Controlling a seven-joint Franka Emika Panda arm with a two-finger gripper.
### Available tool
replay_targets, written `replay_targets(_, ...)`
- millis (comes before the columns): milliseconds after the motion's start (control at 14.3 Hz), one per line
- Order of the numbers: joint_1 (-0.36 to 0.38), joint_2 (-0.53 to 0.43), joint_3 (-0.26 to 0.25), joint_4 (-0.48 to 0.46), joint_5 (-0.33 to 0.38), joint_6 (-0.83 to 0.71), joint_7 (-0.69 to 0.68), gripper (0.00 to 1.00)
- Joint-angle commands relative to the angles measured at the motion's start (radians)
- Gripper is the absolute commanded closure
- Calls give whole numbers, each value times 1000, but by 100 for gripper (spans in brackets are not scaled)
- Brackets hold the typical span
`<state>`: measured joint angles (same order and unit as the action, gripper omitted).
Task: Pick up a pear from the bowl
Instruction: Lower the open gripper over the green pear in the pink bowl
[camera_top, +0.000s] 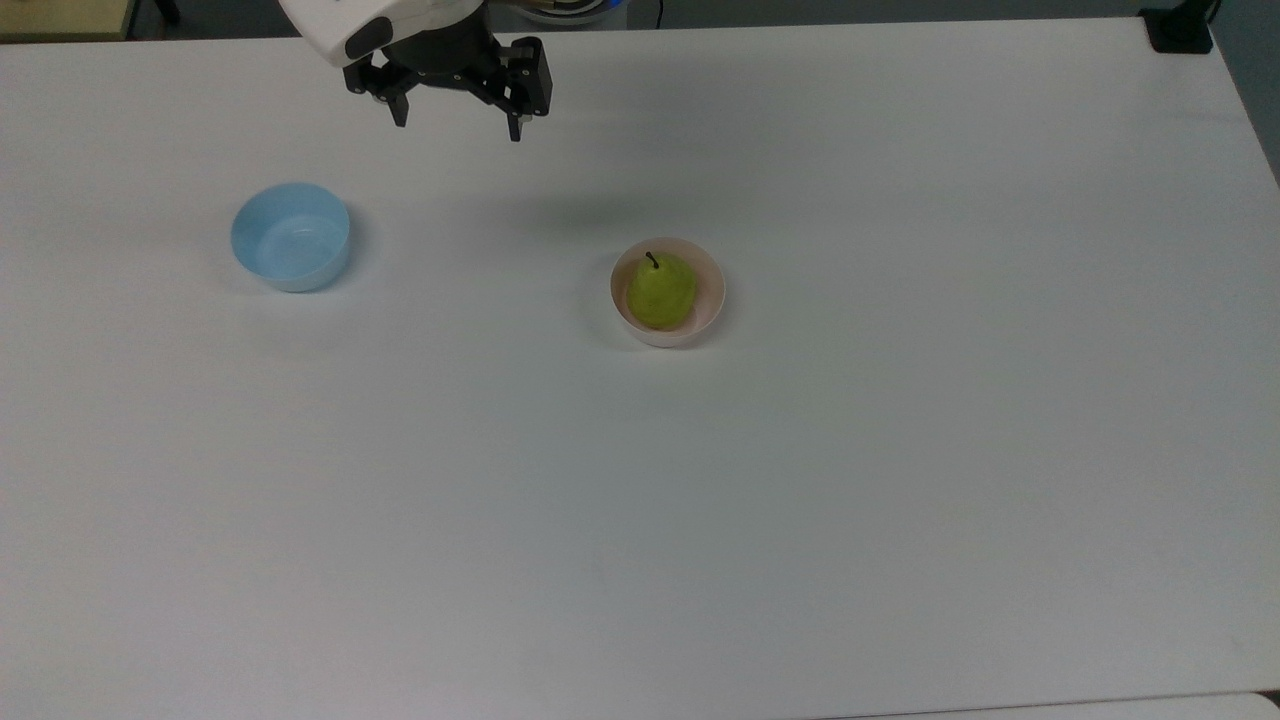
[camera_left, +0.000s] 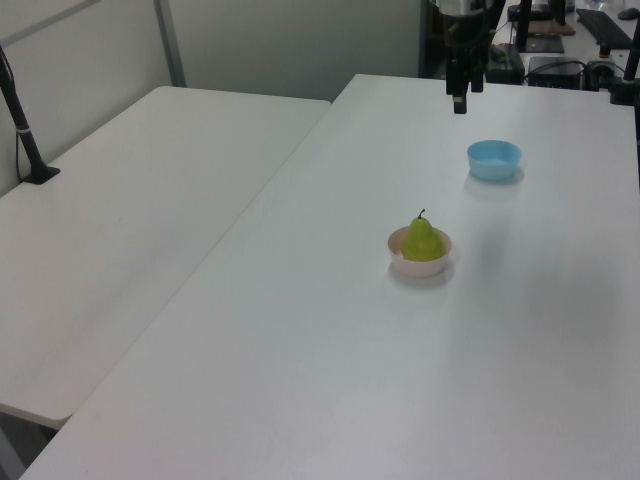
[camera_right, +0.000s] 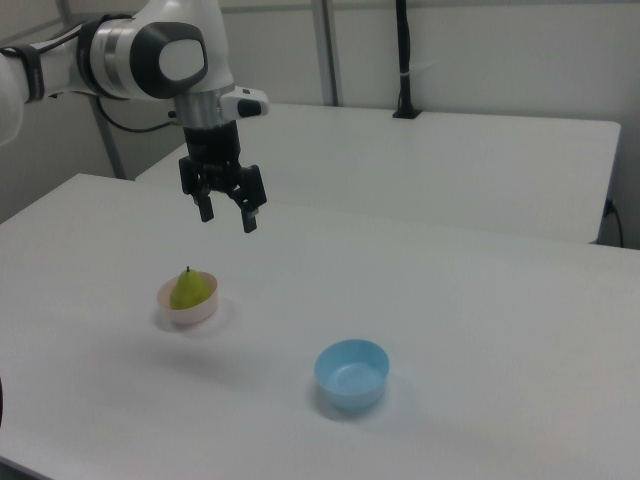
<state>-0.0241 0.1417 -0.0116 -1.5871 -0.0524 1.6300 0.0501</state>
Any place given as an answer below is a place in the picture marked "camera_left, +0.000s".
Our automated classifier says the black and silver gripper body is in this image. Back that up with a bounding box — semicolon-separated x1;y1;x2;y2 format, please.
428;0;507;67

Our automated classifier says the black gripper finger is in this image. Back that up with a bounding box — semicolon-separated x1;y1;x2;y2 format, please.
445;58;470;116
469;49;486;95

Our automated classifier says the green pear with stem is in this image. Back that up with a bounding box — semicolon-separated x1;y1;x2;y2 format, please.
402;208;443;263

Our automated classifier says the light blue bowl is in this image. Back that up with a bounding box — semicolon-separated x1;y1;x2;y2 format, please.
466;139;523;182

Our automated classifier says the pale pink bowl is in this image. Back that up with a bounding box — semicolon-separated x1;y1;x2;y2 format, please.
387;225;454;279

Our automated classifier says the black box with green parts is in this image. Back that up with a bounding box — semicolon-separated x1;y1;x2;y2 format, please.
485;43;526;84

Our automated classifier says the black monitor stand with base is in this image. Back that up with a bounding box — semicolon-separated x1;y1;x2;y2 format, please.
515;0;566;55

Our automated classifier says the black electronics box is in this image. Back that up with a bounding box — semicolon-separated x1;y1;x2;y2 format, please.
527;55;587;90

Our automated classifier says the brown wooden board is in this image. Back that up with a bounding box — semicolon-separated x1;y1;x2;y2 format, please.
527;18;577;37

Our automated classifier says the black keyboard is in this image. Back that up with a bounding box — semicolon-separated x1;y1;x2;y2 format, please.
575;7;634;50

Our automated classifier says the black camera stand with clamp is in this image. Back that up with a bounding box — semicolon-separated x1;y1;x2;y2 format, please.
608;35;640;107

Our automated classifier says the grey metal partition post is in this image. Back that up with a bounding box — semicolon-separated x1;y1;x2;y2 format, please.
153;0;188;89

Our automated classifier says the black camera stand with base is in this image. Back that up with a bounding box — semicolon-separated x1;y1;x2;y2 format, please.
0;44;62;185

